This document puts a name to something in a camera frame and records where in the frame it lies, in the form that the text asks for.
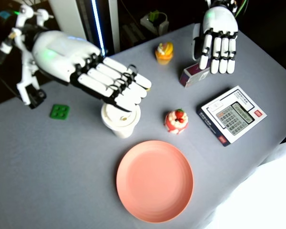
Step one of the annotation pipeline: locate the white pillar with blue light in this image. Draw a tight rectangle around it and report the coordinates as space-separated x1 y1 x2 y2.
48 0 121 57

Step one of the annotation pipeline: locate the white calculator box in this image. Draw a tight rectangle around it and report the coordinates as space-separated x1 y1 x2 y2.
196 85 268 147

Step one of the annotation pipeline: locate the grey table cloth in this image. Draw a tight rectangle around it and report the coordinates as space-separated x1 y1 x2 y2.
0 23 286 229

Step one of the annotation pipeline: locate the white paper cup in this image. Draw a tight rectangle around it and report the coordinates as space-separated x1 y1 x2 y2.
101 104 142 139

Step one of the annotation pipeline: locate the orange cupcake toy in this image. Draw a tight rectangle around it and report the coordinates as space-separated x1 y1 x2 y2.
154 42 174 65

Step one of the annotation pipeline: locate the strawberry cake toy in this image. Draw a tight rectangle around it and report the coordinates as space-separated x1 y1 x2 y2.
163 108 189 135

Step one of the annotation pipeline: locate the pink round plate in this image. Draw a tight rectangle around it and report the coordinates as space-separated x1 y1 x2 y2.
116 140 194 224

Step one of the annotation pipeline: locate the green building block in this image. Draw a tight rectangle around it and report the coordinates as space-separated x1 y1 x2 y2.
49 104 71 121

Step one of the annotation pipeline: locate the bright white sheet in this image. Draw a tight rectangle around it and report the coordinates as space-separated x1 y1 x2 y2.
204 140 286 229

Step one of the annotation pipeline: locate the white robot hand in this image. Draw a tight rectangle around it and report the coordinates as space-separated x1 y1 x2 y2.
31 30 153 113
192 5 239 75

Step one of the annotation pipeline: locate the maroon and white box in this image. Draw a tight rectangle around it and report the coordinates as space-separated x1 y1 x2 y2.
180 62 212 88

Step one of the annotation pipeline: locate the white power strip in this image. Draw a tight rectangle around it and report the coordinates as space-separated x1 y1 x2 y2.
140 10 170 36

